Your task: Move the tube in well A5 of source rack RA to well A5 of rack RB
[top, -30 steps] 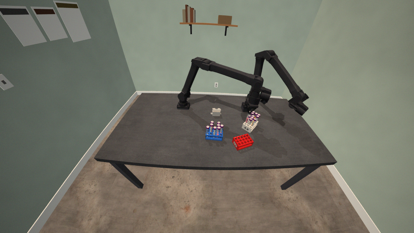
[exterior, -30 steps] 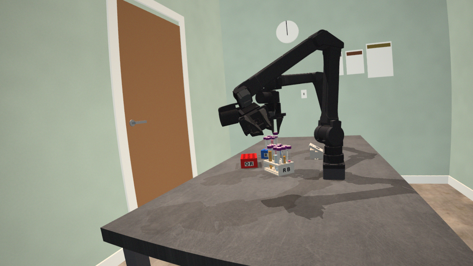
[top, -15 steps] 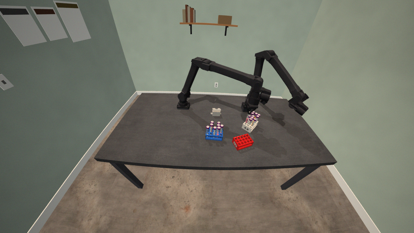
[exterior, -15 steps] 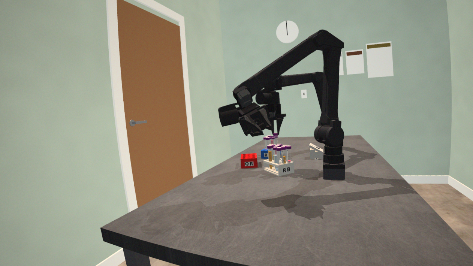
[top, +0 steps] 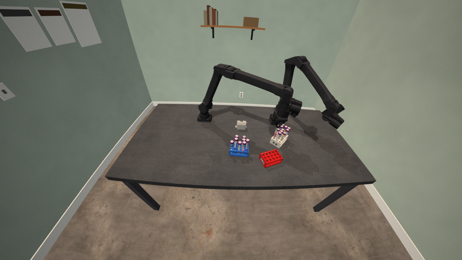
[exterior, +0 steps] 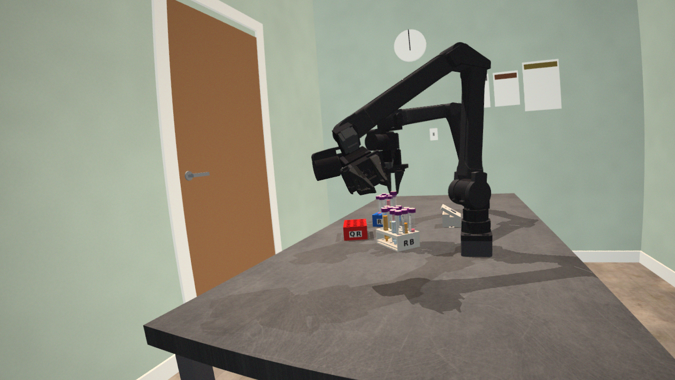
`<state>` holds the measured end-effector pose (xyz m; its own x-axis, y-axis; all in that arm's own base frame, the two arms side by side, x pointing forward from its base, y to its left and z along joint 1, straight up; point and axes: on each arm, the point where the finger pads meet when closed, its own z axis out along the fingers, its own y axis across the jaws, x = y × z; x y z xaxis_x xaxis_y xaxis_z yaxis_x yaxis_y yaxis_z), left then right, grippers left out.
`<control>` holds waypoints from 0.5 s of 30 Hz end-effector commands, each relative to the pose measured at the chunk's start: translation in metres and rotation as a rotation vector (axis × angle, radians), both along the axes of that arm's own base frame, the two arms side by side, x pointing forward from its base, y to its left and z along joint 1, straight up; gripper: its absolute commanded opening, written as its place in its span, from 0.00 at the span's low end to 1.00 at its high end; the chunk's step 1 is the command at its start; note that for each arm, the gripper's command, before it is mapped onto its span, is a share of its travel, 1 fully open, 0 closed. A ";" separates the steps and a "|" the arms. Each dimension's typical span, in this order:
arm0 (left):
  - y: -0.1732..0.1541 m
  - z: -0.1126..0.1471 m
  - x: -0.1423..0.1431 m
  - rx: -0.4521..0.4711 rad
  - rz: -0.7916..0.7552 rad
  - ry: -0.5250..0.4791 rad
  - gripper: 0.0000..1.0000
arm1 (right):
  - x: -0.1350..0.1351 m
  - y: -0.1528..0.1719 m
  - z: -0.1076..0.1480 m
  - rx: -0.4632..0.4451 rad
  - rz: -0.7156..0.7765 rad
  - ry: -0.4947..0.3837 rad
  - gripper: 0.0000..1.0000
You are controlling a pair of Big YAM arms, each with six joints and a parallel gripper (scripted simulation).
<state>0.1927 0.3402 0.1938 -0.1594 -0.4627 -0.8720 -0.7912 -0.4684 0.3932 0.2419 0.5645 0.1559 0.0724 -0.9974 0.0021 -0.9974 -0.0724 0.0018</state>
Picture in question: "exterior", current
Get blue test tube rack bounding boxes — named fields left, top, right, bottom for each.
left=372, top=213, right=383, bottom=227

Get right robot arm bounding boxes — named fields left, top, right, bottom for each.
left=365, top=102, right=462, bottom=169

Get clear test tube with purple cap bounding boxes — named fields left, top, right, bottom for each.
left=408, top=208, right=416, bottom=232
left=394, top=210, right=402, bottom=235

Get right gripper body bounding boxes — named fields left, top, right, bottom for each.
left=388, top=164, right=409, bottom=173

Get red tube rack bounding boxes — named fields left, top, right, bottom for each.
left=343, top=219, right=367, bottom=241

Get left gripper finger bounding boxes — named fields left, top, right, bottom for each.
left=370, top=155, right=389, bottom=186
left=349, top=166, right=376, bottom=195

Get test tube with purple cap and amber liquid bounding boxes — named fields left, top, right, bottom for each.
left=381, top=208, right=389, bottom=241

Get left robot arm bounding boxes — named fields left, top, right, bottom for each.
left=311, top=42, right=493, bottom=241

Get white test tube rack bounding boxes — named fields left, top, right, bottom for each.
left=376, top=228, right=420, bottom=252

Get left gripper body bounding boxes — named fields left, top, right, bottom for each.
left=340, top=150, right=389, bottom=194

